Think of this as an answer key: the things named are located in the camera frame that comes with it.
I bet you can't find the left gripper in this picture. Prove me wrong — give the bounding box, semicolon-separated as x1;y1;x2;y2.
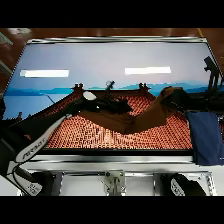
99;98;133;115

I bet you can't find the brown T-shirt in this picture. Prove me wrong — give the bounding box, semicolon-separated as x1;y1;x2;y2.
77;85;188;136

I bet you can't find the blue garment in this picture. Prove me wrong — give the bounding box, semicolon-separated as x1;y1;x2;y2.
185;110;224;167

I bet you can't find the silver frame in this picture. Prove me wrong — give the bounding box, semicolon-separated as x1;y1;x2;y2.
0;152;224;196

